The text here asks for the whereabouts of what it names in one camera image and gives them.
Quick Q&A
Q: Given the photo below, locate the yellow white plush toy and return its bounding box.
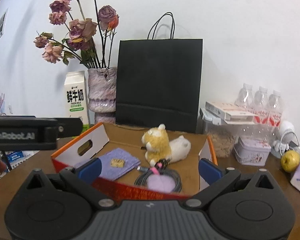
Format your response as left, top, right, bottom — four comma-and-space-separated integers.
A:
141, 124, 191, 167

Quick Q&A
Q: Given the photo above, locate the small gold block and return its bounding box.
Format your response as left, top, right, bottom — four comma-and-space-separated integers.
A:
110, 158, 126, 168

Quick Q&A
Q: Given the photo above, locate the purple cloth pouch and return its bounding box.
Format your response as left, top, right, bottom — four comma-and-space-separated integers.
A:
75, 148, 141, 184

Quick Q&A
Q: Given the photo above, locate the orange cardboard box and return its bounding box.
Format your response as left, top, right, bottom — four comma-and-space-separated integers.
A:
51, 123, 217, 203

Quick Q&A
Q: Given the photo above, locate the small white tin box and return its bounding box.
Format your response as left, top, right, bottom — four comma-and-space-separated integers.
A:
234, 137, 271, 167

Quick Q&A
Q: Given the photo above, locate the clear plastic food container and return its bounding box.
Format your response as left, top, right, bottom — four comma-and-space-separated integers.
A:
199, 107, 257, 158

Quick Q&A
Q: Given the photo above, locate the flat white red box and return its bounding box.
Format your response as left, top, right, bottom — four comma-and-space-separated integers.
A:
205, 101, 255, 125

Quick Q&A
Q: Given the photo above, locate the white green milk carton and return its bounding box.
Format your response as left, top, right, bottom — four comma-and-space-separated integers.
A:
64, 71, 90, 133

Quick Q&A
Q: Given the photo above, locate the yellow green apple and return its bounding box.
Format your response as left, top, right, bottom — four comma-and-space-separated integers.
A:
280, 150, 300, 173

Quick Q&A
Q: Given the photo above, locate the water bottle left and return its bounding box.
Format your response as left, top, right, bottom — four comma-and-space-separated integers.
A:
235, 83, 254, 111

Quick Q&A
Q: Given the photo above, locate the water bottle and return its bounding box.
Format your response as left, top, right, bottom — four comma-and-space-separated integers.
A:
235, 83, 254, 111
253, 86, 269, 124
267, 90, 284, 132

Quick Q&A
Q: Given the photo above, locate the water bottle middle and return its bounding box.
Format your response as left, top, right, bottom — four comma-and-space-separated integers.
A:
253, 86, 269, 124

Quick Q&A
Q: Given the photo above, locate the water bottle right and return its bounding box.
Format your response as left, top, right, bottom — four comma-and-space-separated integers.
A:
267, 90, 284, 132

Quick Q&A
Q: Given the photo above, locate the purple textured vase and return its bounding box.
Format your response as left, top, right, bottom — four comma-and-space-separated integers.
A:
88, 67, 117, 124

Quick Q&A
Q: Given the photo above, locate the black paper bag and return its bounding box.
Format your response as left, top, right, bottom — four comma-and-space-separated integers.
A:
115, 21, 203, 133

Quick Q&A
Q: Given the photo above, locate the dried rose bouquet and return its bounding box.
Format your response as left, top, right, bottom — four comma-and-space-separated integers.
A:
33, 0, 120, 70

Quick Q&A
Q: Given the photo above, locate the coiled grey cable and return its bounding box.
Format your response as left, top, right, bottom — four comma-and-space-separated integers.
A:
134, 158, 183, 194

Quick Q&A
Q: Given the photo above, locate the white round camera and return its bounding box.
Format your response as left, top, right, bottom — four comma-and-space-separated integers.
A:
271, 120, 295, 159

